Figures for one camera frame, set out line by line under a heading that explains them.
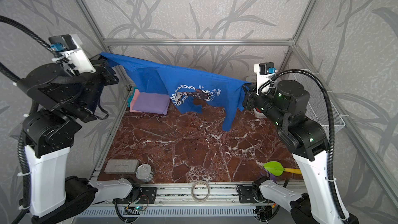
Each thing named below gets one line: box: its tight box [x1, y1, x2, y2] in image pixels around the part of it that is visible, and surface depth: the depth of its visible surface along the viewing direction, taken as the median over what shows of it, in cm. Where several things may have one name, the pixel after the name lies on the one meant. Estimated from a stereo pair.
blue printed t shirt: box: [100, 52, 253, 132], surface depth 57 cm
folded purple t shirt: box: [132, 91, 171, 116], surface depth 107 cm
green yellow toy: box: [261, 161, 302, 182], surface depth 82 cm
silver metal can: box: [135, 163, 154, 183], surface depth 77 cm
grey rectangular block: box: [104, 159, 140, 174], surface depth 82 cm
